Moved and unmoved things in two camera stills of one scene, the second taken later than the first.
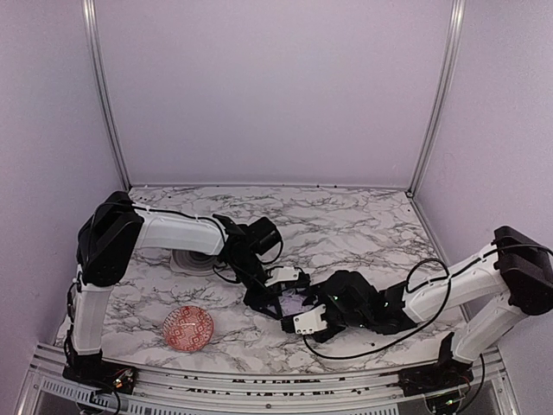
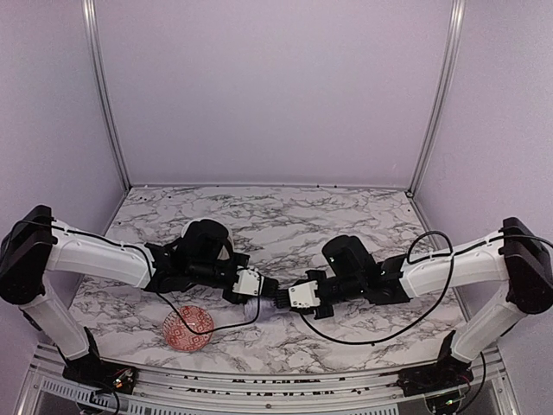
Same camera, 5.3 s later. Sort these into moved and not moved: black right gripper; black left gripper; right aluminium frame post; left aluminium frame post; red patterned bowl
Moved: black left gripper; black right gripper
Not moved: left aluminium frame post; red patterned bowl; right aluminium frame post
